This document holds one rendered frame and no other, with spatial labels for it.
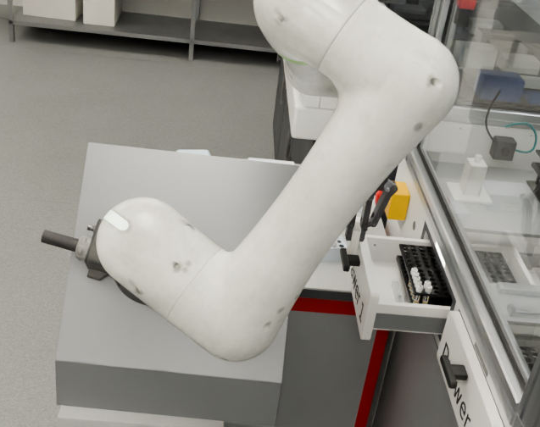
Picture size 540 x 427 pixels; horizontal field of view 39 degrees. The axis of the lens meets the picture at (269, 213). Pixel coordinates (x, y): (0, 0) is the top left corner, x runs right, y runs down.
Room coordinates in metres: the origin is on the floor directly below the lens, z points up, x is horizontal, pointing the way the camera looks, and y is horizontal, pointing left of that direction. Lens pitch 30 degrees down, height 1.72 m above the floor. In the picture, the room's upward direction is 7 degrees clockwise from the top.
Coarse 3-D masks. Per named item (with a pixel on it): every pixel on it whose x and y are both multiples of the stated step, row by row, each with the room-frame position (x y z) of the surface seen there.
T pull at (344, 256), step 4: (344, 248) 1.32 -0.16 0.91; (340, 252) 1.31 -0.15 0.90; (344, 252) 1.30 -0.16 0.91; (344, 256) 1.29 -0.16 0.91; (348, 256) 1.29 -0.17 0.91; (352, 256) 1.29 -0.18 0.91; (356, 256) 1.30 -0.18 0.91; (344, 260) 1.27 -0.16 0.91; (348, 260) 1.28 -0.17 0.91; (352, 260) 1.28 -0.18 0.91; (356, 260) 1.28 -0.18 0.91; (344, 264) 1.26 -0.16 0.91; (348, 264) 1.26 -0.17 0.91; (352, 264) 1.27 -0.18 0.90; (356, 264) 1.28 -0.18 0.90; (344, 268) 1.25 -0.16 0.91; (348, 268) 1.25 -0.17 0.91
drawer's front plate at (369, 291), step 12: (360, 252) 1.29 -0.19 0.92; (360, 264) 1.27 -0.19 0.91; (372, 264) 1.25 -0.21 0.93; (348, 276) 1.36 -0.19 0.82; (360, 276) 1.25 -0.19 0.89; (372, 276) 1.20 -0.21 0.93; (360, 288) 1.23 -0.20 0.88; (372, 288) 1.16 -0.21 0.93; (360, 300) 1.21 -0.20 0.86; (372, 300) 1.15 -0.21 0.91; (360, 312) 1.19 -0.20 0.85; (372, 312) 1.15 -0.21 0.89; (360, 324) 1.17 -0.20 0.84; (372, 324) 1.15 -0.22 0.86; (360, 336) 1.15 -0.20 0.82
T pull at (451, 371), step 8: (440, 360) 1.02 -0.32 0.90; (448, 360) 1.01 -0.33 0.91; (448, 368) 0.99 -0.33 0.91; (456, 368) 0.99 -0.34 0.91; (464, 368) 0.99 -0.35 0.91; (448, 376) 0.97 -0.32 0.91; (456, 376) 0.97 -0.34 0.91; (464, 376) 0.97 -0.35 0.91; (448, 384) 0.95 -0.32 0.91; (456, 384) 0.95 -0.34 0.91
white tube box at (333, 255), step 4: (340, 236) 1.56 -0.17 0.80; (340, 240) 1.54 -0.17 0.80; (340, 244) 1.53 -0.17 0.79; (344, 244) 1.53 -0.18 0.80; (332, 248) 1.50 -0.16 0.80; (336, 248) 1.50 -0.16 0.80; (340, 248) 1.50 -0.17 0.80; (328, 252) 1.49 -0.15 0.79; (332, 252) 1.50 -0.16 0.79; (336, 252) 1.50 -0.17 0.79; (328, 256) 1.50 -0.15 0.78; (332, 256) 1.50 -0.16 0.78; (336, 256) 1.50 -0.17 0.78; (340, 256) 1.51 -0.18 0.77; (324, 260) 1.49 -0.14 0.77; (328, 260) 1.50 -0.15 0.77; (332, 260) 1.50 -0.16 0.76; (336, 260) 1.50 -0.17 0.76; (340, 260) 1.51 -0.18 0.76
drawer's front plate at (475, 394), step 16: (448, 320) 1.12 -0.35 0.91; (448, 336) 1.10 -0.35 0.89; (464, 336) 1.05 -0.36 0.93; (464, 352) 1.02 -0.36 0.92; (480, 368) 0.98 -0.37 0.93; (464, 384) 0.98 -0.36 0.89; (480, 384) 0.94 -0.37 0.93; (464, 400) 0.96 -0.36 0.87; (480, 400) 0.91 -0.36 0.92; (464, 416) 0.94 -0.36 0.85; (480, 416) 0.89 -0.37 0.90; (496, 416) 0.87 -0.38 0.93
